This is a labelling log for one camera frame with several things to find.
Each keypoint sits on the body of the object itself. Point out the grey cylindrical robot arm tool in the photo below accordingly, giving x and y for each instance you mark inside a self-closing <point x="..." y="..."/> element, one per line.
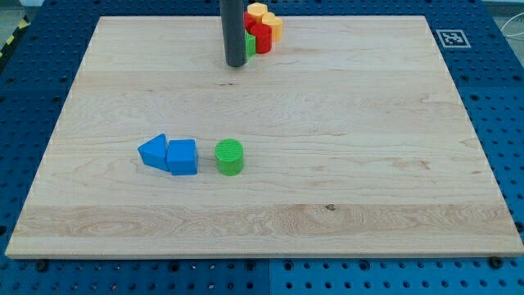
<point x="231" y="14"/>

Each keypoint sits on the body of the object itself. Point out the blue triangle block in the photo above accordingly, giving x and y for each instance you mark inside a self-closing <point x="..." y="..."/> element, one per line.
<point x="154" y="152"/>

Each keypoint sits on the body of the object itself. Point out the green cylinder block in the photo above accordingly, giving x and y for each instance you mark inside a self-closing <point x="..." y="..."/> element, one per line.
<point x="229" y="157"/>

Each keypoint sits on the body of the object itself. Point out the blue cube block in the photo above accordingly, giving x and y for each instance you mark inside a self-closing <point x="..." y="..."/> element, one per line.
<point x="182" y="157"/>

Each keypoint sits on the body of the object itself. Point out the wooden board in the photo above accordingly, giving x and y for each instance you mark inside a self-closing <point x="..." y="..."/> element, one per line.
<point x="356" y="144"/>

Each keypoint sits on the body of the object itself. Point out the green block behind tool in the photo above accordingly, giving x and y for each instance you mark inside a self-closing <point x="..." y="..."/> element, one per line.
<point x="250" y="41"/>

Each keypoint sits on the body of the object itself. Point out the red cylinder block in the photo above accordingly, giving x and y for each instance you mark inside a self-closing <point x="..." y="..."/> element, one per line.
<point x="263" y="38"/>

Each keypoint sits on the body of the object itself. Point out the orange cylinder block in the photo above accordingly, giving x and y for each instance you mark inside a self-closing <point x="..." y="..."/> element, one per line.
<point x="275" y="23"/>

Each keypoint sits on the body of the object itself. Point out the red block at back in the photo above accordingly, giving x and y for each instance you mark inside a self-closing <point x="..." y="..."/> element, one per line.
<point x="249" y="22"/>

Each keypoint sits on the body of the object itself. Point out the orange hexagon block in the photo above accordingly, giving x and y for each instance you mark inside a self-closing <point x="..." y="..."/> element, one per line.
<point x="257" y="10"/>

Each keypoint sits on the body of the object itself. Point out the white fiducial marker tag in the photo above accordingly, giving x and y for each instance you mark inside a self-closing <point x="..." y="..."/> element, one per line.
<point x="453" y="38"/>

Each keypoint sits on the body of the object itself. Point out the yellow black hazard tape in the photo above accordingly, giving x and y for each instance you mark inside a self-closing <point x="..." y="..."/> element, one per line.
<point x="15" y="38"/>

